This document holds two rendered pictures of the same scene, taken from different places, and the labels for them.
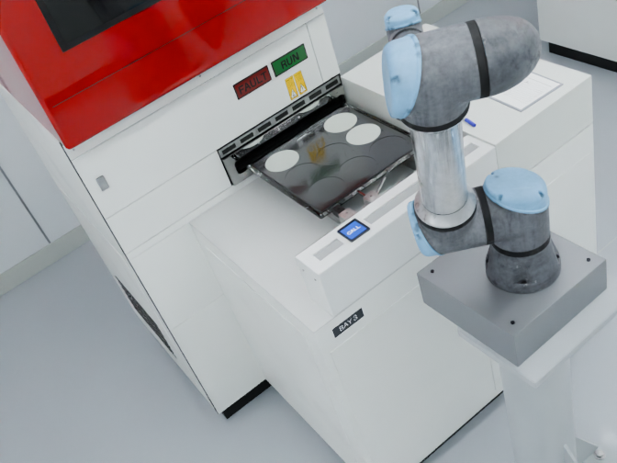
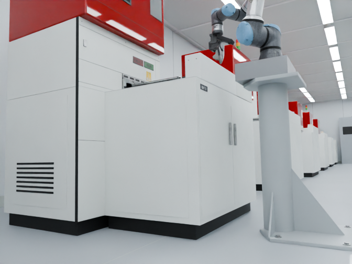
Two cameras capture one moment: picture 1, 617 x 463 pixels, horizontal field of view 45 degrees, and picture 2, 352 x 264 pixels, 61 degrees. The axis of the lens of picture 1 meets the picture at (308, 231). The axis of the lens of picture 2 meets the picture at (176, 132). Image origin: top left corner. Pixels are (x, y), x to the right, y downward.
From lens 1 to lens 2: 1.95 m
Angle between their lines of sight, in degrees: 55
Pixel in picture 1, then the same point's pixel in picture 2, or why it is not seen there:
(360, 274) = (208, 70)
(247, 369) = (99, 200)
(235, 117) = (130, 67)
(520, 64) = not seen: outside the picture
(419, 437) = (215, 197)
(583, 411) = not seen: hidden behind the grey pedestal
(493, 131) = not seen: hidden behind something
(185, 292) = (91, 124)
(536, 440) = (282, 159)
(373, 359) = (207, 119)
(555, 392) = (287, 125)
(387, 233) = (215, 65)
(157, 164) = (103, 57)
